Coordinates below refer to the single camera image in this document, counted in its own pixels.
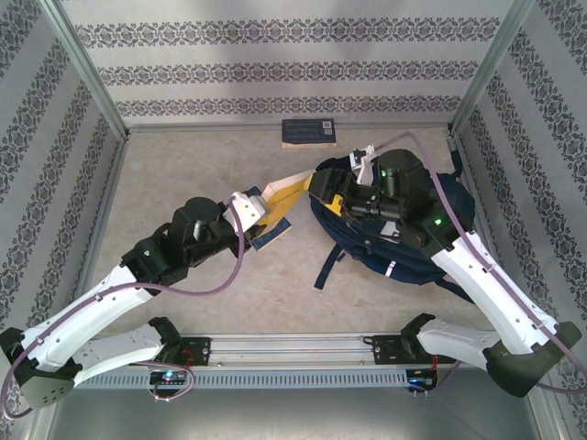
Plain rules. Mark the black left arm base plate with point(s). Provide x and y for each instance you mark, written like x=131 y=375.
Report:
x=199 y=350

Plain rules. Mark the navy blue notebook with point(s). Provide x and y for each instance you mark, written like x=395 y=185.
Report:
x=275 y=236
x=305 y=130

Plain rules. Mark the controller circuit board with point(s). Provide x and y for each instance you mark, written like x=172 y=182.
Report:
x=167 y=377
x=419 y=380

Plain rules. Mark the grey metal shelf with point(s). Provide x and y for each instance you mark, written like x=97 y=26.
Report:
x=293 y=417

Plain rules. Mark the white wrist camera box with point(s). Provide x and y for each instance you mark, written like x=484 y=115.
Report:
x=364 y=169
x=247 y=211

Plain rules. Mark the aluminium frame post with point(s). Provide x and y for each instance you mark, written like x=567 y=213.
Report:
x=491 y=69
x=88 y=69

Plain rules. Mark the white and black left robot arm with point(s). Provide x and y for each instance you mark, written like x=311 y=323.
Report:
x=91 y=311

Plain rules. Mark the aluminium mounting rail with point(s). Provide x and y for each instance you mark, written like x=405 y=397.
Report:
x=289 y=350

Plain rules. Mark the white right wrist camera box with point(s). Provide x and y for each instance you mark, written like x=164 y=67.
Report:
x=364 y=169

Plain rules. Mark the right controller circuit board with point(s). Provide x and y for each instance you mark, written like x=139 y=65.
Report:
x=419 y=380

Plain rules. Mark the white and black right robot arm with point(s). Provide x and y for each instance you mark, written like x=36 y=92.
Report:
x=486 y=298

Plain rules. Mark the left controller circuit board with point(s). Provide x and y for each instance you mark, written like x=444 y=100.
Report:
x=167 y=377

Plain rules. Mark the yellow notebook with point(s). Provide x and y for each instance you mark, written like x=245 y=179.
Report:
x=286 y=201

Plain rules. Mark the aluminium rear frame rail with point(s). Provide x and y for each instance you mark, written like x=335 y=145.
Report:
x=206 y=127

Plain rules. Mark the navy blue backpack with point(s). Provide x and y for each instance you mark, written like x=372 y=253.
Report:
x=367 y=256

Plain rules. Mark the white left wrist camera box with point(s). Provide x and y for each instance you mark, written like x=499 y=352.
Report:
x=247 y=211

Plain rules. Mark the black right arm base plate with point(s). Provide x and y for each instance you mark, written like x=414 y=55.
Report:
x=385 y=350

